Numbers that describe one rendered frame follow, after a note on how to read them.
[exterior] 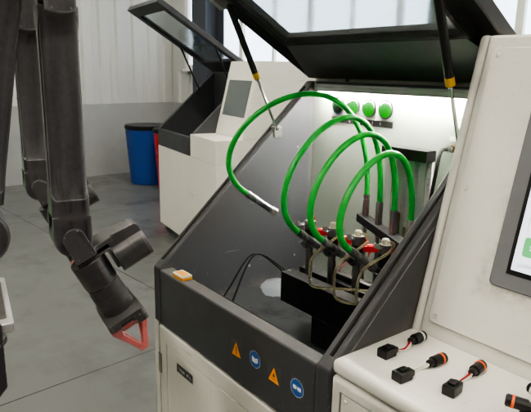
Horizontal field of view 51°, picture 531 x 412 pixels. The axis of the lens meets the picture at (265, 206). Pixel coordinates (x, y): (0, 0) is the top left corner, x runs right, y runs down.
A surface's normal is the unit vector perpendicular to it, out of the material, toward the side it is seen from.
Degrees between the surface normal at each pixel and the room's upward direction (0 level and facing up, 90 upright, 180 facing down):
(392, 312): 90
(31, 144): 85
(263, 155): 90
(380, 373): 0
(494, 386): 0
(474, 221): 76
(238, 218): 90
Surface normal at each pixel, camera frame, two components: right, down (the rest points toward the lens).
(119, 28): 0.68, 0.18
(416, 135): -0.79, 0.13
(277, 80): 0.48, 0.22
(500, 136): -0.77, -0.11
